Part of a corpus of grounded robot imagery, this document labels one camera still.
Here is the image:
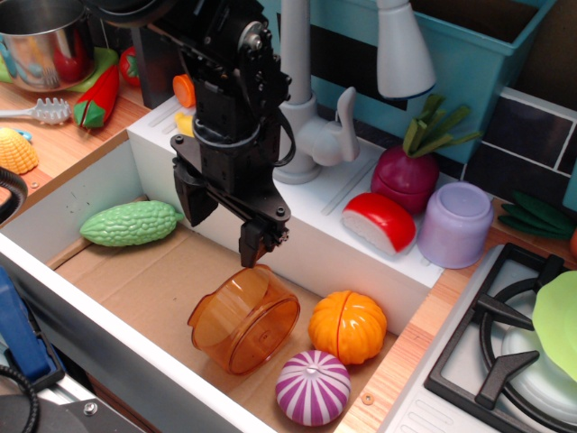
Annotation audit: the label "cardboard sheet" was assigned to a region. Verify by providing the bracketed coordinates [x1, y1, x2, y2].
[45, 194, 399, 433]

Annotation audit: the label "yellow toy banana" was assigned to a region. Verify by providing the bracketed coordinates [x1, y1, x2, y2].
[174, 112, 194, 137]

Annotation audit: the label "dark green felt leaves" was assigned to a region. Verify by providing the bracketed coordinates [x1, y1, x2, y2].
[498, 190, 576, 240]

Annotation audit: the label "orange transparent plastic pot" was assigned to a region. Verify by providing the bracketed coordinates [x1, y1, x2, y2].
[188, 264, 300, 375]

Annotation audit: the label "grey toy faucet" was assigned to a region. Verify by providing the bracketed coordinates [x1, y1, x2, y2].
[271, 0, 437, 186]

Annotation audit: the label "black cable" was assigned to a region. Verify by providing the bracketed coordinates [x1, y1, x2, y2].
[0, 165, 29, 225]

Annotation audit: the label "red white toy cheese slice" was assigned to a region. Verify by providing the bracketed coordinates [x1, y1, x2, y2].
[341, 192, 417, 255]

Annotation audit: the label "purple striped toy onion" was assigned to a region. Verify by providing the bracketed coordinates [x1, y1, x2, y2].
[275, 350, 352, 427]

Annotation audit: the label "black stove grate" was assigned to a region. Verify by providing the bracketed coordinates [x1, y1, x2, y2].
[424, 244, 576, 432]

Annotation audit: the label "lilac plastic cup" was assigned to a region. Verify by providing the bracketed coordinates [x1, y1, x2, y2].
[417, 181, 494, 269]

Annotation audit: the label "yellow toy corn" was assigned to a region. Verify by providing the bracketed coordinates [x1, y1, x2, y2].
[1, 128, 40, 174]

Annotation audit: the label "light green plastic lid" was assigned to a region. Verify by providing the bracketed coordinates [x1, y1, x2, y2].
[532, 271, 576, 381]

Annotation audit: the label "orange toy carrot piece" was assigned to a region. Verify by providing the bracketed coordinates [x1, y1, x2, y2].
[172, 74, 196, 108]

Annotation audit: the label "blue clamp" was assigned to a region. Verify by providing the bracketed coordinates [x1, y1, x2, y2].
[1, 268, 65, 391]

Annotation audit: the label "steel pot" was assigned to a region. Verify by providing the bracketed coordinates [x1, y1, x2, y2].
[1, 0, 96, 92]

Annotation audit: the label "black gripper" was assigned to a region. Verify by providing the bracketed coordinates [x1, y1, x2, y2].
[170, 115, 291, 268]

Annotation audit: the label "orange toy pumpkin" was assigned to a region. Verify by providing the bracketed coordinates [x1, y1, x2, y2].
[308, 290, 388, 365]

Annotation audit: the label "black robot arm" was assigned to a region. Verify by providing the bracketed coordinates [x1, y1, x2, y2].
[87, 1, 296, 268]

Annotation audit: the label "red toy chili pepper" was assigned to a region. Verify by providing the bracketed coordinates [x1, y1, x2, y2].
[73, 64, 120, 129]

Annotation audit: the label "green toy bitter gourd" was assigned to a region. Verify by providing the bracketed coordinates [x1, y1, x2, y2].
[79, 200, 184, 247]

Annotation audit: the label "red toy radish with leaves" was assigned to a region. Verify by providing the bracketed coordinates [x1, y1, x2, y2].
[371, 94, 481, 216]

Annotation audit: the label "white pasta spoon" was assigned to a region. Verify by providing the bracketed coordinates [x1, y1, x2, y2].
[1, 98, 72, 125]

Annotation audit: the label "red toy tomato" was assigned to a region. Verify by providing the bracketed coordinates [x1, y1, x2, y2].
[119, 46, 141, 88]

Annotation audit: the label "teal plastic bin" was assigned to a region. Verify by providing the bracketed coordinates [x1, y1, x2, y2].
[309, 1, 554, 137]

